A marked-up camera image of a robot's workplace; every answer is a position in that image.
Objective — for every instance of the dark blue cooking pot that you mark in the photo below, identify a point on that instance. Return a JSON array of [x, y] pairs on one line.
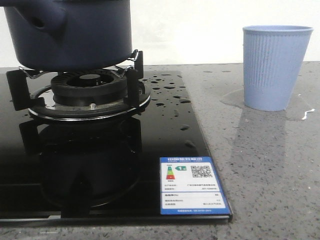
[[69, 35]]

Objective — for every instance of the black gas burner head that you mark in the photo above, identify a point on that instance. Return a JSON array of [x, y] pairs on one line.
[[83, 88]]

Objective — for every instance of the blue white energy label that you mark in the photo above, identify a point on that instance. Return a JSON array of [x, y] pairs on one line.
[[189, 185]]

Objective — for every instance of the black glass gas stove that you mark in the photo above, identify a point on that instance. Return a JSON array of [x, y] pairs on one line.
[[99, 171]]

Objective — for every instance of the black pan support grate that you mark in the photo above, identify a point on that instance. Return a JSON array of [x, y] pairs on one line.
[[41, 103]]

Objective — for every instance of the light blue ribbed cup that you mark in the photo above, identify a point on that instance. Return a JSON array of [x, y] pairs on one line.
[[272, 58]]

